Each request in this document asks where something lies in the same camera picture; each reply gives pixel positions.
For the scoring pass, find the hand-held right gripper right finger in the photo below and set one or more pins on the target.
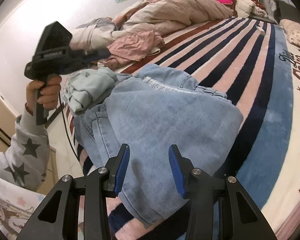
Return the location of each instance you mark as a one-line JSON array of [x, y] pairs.
[[176, 172]]

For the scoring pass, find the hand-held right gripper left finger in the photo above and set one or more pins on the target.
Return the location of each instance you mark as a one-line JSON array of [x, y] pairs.
[[121, 172]]

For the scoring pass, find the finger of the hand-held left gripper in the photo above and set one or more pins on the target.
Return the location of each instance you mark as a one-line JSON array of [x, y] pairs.
[[97, 55]]

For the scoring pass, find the light blue denim pants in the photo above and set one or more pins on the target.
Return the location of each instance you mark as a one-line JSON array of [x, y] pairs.
[[152, 117]]

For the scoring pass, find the person's left forearm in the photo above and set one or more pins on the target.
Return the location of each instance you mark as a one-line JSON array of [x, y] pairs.
[[27, 150]]

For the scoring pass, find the person's left hand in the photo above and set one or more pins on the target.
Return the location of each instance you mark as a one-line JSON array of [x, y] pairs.
[[50, 97]]

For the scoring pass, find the pale green garment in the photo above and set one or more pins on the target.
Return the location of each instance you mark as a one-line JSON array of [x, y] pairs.
[[90, 90]]

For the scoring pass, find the pink plaid garment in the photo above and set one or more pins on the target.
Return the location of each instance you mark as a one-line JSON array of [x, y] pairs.
[[135, 47]]

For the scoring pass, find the beige pink checked duvet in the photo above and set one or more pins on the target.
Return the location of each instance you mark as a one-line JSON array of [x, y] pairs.
[[165, 12]]

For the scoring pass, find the striped printed blanket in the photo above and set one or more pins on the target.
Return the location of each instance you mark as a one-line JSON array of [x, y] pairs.
[[252, 92]]

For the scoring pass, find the printed white clothing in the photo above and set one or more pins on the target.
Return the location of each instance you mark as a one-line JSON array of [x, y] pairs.
[[5, 205]]

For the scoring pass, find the small white box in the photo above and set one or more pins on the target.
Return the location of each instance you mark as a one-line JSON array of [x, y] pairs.
[[260, 30]]

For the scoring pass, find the floral pillow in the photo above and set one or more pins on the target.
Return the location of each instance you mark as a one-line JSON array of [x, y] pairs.
[[296, 33]]

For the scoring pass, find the dark desk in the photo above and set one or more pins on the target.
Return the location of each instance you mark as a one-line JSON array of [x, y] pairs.
[[288, 10]]

